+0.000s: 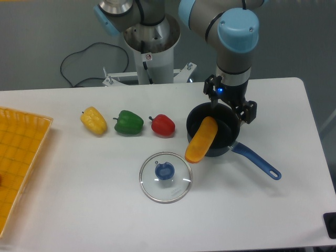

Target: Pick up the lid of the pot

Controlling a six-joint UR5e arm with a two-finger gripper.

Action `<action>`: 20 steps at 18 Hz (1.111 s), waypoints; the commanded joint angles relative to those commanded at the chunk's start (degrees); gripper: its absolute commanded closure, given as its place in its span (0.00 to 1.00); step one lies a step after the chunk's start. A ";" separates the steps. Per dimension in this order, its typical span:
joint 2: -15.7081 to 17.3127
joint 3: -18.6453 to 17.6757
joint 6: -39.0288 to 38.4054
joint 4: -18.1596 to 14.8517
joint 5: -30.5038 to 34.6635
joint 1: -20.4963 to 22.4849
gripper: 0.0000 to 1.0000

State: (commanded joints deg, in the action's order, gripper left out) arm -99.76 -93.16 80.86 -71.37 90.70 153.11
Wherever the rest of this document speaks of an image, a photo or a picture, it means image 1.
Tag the dark blue saucepan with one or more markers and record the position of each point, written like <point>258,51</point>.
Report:
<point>228,131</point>

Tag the glass pot lid blue knob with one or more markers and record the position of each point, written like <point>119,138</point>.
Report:
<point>165,177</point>

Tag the red bell pepper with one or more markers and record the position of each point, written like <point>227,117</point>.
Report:
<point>162,125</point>

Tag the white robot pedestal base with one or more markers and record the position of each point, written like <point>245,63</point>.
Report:
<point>153,50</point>

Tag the orange yellow bread loaf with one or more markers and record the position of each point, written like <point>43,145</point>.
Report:
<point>202,140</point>

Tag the green bell pepper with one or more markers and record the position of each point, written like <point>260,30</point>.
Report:
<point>128,123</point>

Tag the black object table corner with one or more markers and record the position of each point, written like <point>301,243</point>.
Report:
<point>330,220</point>

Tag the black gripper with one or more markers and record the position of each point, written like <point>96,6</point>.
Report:
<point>231,90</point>

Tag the yellow bell pepper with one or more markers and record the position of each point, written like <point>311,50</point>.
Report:
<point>93,121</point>

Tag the orange plastic basket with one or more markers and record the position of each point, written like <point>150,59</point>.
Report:
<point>22,136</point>

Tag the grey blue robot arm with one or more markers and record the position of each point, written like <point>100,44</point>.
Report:
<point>230,27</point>

